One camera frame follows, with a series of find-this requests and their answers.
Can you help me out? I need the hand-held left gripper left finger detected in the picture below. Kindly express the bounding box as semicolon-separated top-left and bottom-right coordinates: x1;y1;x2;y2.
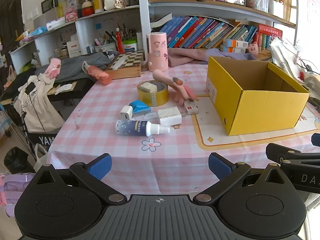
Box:
34;153;127;203

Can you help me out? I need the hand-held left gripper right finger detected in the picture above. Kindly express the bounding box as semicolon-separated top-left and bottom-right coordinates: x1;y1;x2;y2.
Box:
193;152;288;204

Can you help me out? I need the yellow cardboard box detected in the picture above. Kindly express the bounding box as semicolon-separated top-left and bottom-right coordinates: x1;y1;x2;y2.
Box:
206;56;310;136

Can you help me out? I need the white blue spray bottle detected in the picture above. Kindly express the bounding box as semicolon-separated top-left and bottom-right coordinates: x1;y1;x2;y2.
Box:
115;119;171;137

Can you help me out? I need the small white plug adapter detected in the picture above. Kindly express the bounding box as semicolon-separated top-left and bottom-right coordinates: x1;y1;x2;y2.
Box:
120;105;134;121

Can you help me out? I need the small white staples box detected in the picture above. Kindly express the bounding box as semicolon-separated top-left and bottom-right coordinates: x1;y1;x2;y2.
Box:
184;100;199;115

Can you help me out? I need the large white charger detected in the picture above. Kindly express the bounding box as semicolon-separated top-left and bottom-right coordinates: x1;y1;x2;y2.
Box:
157;106;187;126

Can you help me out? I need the yellow tape roll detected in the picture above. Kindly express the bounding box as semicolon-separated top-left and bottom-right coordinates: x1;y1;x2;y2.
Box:
137;80;169;107

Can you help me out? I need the white cube eraser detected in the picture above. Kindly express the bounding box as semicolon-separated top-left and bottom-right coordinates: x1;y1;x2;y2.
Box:
139;82;158;93

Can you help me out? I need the pink checked cloth desktop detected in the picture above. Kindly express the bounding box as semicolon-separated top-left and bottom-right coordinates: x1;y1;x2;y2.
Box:
47;62;320;198

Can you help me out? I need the white tote bag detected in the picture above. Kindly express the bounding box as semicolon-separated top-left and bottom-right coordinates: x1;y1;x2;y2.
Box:
34;143;54;173

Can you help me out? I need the blue packet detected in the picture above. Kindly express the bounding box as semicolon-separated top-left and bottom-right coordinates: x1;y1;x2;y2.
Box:
129;100;152;115

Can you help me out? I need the black keyboard piano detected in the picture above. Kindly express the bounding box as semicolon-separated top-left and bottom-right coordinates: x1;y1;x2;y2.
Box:
1;77;94;147

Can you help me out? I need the black trash bin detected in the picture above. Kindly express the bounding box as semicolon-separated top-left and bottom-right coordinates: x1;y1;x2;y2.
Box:
4;146;29;174

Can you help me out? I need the white ghost cutout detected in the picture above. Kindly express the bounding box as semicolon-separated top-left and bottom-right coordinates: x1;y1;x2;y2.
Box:
55;84;72;95

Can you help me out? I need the beige garment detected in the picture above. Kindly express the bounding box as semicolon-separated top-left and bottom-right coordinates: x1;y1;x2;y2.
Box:
14;75;65;133

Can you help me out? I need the white plastic bag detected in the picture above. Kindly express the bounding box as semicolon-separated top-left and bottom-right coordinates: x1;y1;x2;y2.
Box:
269;37;320;85

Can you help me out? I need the pink spray bottle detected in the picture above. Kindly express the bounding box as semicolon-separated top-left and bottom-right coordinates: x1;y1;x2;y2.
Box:
82;61;113;86

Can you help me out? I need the purple backpack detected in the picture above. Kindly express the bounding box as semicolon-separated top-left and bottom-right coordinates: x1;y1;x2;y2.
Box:
0;172;37;218

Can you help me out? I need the grey cloth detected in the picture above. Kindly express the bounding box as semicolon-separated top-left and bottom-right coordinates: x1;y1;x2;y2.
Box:
35;52;118;83

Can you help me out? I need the pink plush toy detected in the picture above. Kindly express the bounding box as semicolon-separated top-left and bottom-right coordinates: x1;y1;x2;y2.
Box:
152;69;197;105

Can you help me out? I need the white flat ruler case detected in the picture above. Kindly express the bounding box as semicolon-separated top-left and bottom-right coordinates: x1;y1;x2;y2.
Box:
112;55;131;70

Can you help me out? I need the pink knitted glove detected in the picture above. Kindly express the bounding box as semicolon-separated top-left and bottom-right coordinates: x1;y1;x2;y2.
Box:
44;58;62;81

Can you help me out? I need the wooden chessboard box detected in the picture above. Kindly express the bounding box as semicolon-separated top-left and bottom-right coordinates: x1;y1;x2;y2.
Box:
104;50;145;80

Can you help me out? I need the pink lilac cloth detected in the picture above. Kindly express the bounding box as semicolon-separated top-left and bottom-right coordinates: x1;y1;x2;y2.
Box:
167;47;258;67

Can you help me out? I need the red boxed book set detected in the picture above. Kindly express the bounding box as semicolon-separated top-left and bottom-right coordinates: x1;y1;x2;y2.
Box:
255;24;283;52

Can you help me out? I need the white pen cup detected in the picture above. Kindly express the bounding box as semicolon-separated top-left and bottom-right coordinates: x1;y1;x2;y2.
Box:
94;24;118;53

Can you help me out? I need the white box red label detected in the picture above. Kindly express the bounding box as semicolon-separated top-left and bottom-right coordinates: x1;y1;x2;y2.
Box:
66;40;82;58

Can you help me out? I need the white jar green lid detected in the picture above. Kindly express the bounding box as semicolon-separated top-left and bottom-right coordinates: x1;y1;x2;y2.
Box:
122;39;138;52

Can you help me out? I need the pink cylinder container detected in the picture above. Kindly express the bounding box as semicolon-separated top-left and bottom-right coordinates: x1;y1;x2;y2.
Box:
147;32;168;72

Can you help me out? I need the red tassel ornament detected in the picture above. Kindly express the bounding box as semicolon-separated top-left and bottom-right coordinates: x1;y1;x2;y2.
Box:
116;26;124;53

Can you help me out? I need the row of colourful books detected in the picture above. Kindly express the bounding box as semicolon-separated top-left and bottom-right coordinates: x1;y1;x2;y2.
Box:
160;16;258;49

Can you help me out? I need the white storage box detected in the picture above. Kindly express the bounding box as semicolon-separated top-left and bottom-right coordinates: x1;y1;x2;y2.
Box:
269;0;284;19

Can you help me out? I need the white tissue pack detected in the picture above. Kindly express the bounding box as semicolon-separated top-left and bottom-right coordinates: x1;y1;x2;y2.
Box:
46;17;66;30

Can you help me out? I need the pink tin box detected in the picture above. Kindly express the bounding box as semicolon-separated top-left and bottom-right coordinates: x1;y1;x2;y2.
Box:
64;9;77;22

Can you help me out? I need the black thick book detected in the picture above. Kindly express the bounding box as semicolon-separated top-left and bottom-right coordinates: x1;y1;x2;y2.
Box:
151;14;173;28

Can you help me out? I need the white shelf unit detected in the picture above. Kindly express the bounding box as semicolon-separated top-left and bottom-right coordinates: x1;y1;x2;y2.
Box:
10;0;299;74

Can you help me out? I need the white bottle yellow label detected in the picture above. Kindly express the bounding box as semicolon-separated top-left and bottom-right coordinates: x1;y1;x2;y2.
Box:
92;0;105;14

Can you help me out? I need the black picture frame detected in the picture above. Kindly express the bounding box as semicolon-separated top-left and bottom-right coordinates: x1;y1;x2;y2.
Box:
41;0;59;14

